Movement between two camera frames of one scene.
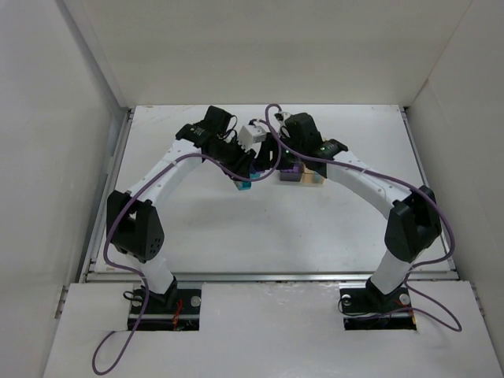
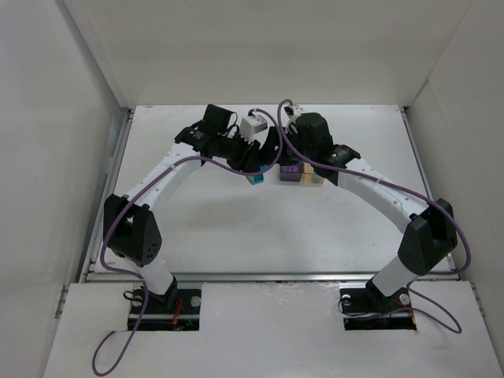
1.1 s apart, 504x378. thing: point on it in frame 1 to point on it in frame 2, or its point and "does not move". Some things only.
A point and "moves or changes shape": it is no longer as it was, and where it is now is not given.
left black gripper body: [244, 162] does not move
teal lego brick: [246, 185] moves or changes shape
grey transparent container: [292, 175] does not move
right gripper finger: [269, 153] does not move
